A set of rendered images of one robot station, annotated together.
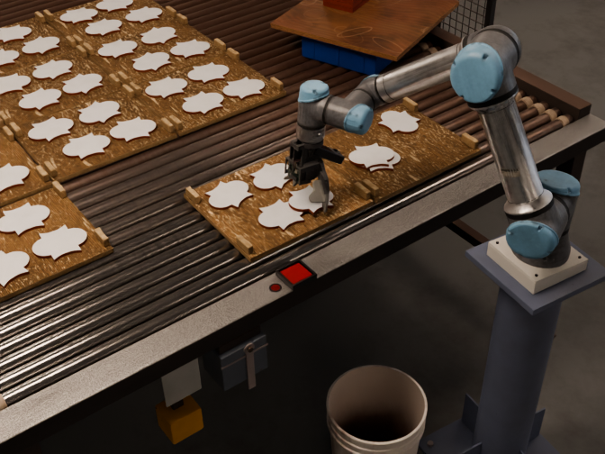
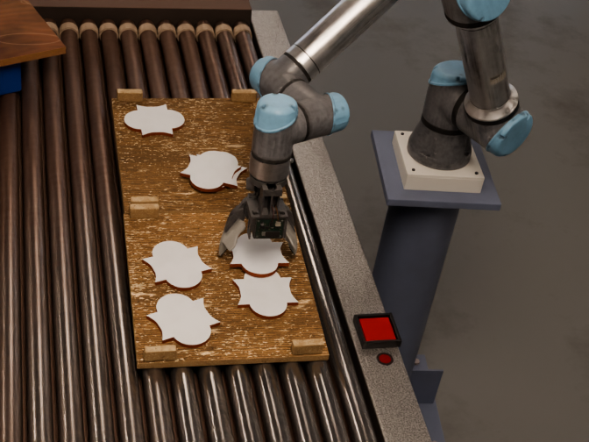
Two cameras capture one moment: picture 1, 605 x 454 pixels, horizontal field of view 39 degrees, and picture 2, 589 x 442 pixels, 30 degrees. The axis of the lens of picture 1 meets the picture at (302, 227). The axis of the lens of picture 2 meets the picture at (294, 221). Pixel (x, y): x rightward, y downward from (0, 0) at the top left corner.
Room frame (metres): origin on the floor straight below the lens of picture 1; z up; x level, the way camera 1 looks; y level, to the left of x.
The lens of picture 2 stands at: (1.32, 1.50, 2.40)
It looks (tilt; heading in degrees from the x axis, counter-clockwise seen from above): 40 degrees down; 289
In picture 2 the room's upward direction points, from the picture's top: 10 degrees clockwise
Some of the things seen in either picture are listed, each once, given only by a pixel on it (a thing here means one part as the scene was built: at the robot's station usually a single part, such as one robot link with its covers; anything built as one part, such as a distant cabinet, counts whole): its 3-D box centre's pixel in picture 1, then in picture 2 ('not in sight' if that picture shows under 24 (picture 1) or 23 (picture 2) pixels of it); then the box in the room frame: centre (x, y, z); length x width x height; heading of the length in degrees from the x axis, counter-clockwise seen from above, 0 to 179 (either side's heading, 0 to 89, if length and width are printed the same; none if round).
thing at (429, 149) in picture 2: (543, 234); (443, 134); (1.71, -0.62, 0.96); 0.15 x 0.15 x 0.10
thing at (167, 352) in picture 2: (193, 195); (160, 352); (1.93, 0.30, 0.95); 0.06 x 0.02 x 0.03; 35
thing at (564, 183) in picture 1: (552, 199); (455, 93); (1.71, -0.63, 1.08); 0.13 x 0.12 x 0.14; 151
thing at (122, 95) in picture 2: (410, 104); (129, 95); (2.39, -0.35, 0.95); 0.06 x 0.02 x 0.03; 36
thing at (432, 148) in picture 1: (391, 149); (196, 153); (2.17, -0.27, 0.93); 0.41 x 0.35 x 0.02; 126
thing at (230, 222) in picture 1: (277, 199); (220, 282); (1.93, 0.07, 0.93); 0.41 x 0.35 x 0.02; 125
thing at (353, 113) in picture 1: (351, 113); (312, 112); (1.87, -0.13, 1.24); 0.11 x 0.11 x 0.08; 61
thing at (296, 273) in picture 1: (296, 275); (377, 331); (1.62, 0.02, 0.92); 0.06 x 0.06 x 0.01; 36
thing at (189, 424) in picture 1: (176, 396); not in sight; (1.38, 0.32, 0.74); 0.09 x 0.08 x 0.24; 126
